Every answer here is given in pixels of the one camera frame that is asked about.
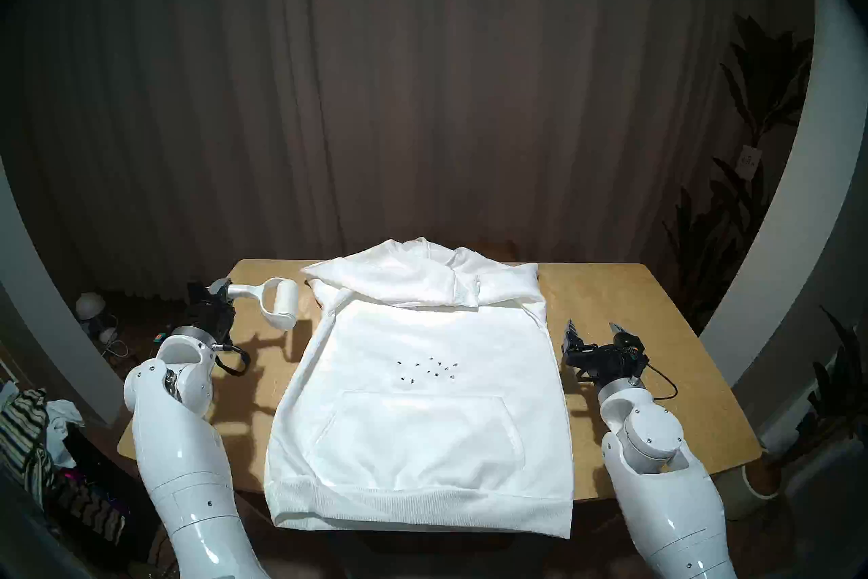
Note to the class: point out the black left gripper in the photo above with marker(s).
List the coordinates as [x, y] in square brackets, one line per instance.
[207, 320]

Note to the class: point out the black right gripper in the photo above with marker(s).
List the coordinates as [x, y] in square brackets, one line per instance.
[597, 362]

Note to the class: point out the white lint roller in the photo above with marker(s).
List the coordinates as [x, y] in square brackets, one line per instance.
[285, 303]

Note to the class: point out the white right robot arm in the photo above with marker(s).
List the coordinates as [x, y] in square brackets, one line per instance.
[664, 483]

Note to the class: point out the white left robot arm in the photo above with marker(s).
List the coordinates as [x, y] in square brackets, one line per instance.
[183, 469]

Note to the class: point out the white mushroom lamp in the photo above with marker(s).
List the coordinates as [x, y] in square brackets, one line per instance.
[88, 306]

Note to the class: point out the white curved arch pillar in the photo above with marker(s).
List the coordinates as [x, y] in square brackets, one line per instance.
[793, 225]
[47, 326]

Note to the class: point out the crumpled white cloth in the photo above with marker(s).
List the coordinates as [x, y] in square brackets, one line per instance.
[62, 418]

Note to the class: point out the white hoodie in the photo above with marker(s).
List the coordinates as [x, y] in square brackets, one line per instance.
[420, 442]

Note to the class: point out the plant in white pot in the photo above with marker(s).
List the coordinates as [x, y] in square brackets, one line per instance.
[756, 483]

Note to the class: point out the black white striped cloth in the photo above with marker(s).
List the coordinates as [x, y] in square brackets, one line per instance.
[24, 421]

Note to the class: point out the white paper plant tag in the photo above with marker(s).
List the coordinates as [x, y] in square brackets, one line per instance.
[750, 158]

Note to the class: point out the brown pleated curtain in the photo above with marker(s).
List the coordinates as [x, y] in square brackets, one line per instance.
[407, 75]

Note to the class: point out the tall dark leafy plant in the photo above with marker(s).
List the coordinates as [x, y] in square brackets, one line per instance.
[766, 75]

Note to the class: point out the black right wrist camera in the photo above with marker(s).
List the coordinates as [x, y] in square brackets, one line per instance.
[630, 359]

